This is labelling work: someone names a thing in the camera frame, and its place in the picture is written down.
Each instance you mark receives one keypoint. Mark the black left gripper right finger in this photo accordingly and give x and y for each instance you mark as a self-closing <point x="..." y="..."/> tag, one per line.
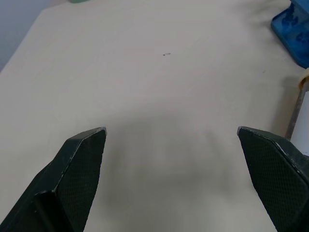
<point x="277" y="174"/>

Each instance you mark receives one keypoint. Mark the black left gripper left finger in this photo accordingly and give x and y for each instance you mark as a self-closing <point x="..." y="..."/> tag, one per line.
<point x="72" y="178"/>

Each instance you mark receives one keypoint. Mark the green object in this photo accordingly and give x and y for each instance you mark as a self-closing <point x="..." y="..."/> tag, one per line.
<point x="78" y="1"/>

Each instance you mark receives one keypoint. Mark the blue plastic tray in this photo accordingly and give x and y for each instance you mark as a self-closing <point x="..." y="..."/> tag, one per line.
<point x="292" y="31"/>

